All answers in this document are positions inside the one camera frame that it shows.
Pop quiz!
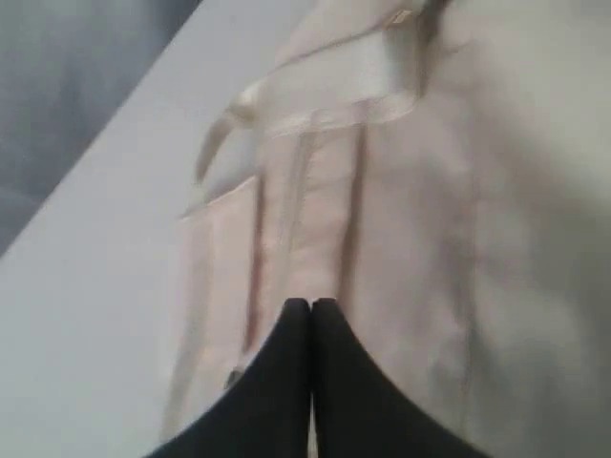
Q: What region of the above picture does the cream fabric duffel bag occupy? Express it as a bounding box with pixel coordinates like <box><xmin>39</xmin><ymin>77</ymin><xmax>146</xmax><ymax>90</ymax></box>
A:
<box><xmin>161</xmin><ymin>1</ymin><xmax>610</xmax><ymax>457</ymax></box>

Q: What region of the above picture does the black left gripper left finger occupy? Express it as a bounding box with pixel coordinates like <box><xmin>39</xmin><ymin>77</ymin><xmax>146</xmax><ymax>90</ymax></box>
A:
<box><xmin>151</xmin><ymin>299</ymin><xmax>311</xmax><ymax>458</ymax></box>

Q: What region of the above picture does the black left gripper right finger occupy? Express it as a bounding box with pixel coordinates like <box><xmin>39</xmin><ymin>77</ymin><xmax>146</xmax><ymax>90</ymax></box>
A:
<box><xmin>311</xmin><ymin>299</ymin><xmax>477</xmax><ymax>458</ymax></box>

